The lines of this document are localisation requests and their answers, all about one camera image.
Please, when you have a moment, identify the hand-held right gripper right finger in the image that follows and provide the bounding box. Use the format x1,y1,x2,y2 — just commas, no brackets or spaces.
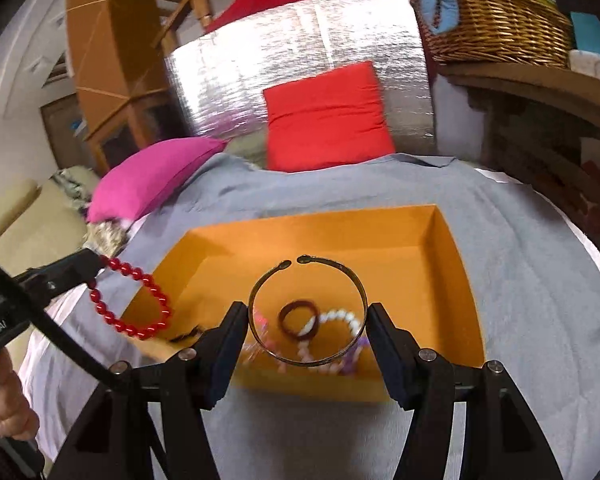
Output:
367,303,563,480

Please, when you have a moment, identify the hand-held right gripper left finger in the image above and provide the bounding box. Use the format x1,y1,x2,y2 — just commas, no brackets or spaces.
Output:
47,302,250,480

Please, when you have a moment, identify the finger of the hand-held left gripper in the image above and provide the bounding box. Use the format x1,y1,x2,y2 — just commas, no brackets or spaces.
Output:
30,249,106,295

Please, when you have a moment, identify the purple bead bracelet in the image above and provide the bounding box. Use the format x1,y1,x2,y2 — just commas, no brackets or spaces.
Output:
325,335,373,376

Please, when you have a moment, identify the white bead bracelet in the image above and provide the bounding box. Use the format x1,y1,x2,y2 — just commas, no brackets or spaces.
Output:
300,309,361,348

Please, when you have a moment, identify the dark red hair tie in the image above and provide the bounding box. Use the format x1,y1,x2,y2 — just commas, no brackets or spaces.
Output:
278,300,321,343

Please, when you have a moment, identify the pink bead bracelet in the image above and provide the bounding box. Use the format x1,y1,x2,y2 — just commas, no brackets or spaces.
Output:
247,310,331,373

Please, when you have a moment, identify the red bead bracelet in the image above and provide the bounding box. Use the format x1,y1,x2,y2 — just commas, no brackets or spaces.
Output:
87,255,173,341

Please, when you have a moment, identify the brass bangle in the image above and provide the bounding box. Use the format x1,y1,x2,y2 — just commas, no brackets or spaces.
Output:
248,254,368,367

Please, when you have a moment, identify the orange cardboard box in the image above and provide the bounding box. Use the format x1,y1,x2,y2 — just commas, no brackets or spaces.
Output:
122,204,486,405

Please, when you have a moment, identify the person's left hand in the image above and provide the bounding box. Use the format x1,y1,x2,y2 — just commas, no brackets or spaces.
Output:
0,359,41,442

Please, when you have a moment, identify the black and white patterned cloth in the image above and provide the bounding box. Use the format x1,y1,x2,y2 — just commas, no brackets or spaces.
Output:
50,167,136,258

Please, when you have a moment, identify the beige sofa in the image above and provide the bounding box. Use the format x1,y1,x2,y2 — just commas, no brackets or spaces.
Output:
0,165,106,311

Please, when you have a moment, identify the white bed sheet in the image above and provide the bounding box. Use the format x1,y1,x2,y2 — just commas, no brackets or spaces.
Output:
19,260,148,466

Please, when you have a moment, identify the pink pillow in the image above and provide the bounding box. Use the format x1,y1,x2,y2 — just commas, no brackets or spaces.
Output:
86,136,228,224

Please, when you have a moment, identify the brown door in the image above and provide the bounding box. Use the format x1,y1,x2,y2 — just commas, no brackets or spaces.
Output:
40,95,106,176

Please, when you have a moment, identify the light blue blanket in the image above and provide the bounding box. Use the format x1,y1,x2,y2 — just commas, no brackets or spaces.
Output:
17,152,600,480

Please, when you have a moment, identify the grey-green cushion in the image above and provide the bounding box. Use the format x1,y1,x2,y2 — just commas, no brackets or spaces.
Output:
227,135,271,171

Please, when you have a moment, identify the orange wooden cabinet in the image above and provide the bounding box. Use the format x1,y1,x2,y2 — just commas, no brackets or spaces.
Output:
66,0,181,176

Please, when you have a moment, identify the small red pillow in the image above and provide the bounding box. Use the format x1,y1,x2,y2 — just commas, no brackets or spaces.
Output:
262,60,397,173

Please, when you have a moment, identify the wooden railing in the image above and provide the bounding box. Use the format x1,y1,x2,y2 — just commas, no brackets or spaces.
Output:
152,0,261,56

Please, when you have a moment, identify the wooden shelf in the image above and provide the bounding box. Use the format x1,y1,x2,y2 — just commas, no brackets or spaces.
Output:
432,57,600,271

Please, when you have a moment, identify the silver foil insulation panel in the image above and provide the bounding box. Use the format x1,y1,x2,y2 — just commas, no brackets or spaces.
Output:
164,0,436,171

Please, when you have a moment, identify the wicker basket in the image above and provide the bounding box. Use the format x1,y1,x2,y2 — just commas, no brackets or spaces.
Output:
422,0,576,70

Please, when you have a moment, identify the white box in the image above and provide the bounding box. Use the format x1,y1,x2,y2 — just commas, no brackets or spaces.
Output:
567,49,600,83

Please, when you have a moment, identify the teal box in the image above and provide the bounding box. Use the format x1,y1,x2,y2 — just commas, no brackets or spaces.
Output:
570,10,600,58

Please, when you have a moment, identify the black hair tie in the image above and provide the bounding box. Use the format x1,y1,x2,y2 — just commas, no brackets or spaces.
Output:
169,327,204,345

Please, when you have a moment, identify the black cable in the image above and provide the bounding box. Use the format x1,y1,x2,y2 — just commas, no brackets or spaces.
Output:
0,251,126,396

